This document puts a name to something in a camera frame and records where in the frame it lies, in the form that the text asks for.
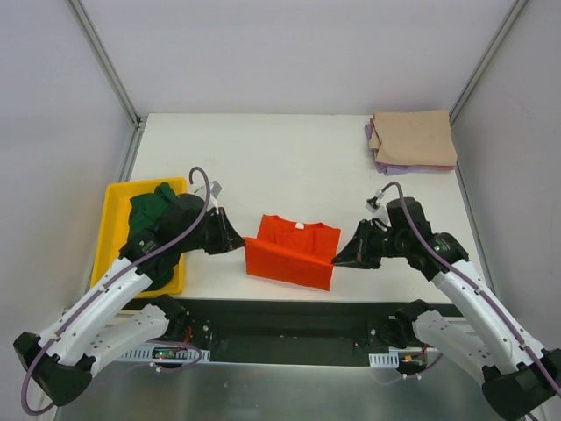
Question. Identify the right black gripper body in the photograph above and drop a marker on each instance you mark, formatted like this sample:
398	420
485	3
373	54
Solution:
368	246

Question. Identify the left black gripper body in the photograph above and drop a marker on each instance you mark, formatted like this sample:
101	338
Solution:
217	232

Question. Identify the orange t-shirt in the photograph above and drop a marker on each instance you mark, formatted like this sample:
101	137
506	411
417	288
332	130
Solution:
293	252

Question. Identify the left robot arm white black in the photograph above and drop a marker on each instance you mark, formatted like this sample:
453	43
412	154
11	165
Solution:
64	358

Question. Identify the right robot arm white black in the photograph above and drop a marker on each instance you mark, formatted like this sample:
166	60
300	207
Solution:
515	371

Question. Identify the folded lavender t-shirt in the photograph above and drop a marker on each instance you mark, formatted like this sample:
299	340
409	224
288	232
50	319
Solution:
383	168

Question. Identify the green t-shirt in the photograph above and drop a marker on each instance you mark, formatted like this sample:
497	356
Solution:
146	208

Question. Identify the folded pink t-shirt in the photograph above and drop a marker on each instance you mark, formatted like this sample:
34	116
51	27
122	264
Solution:
444	168

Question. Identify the yellow plastic bin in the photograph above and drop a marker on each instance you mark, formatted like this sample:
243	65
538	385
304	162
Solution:
114	227

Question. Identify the folded tan t-shirt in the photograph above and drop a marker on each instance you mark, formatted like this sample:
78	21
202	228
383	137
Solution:
416	139

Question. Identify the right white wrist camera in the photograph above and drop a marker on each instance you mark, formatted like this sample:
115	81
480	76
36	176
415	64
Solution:
375	206

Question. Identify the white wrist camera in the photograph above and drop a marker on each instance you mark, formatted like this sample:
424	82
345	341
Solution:
199	189
375	206

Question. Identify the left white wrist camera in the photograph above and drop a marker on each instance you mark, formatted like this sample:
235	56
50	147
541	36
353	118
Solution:
199	189

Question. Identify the right white cable duct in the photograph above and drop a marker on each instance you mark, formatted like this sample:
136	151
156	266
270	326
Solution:
384	360

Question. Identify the white cable duct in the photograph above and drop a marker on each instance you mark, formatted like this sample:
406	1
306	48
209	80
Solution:
384	360
164	354

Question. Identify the left white cable duct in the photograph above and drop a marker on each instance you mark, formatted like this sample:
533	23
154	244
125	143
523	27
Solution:
164	354

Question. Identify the left aluminium frame post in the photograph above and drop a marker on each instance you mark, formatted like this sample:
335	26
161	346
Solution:
103	60

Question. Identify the aluminium frame post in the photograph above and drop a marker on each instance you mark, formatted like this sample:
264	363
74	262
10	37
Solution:
507	25
103	60

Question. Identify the right aluminium frame post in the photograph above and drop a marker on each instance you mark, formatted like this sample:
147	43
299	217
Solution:
507	25

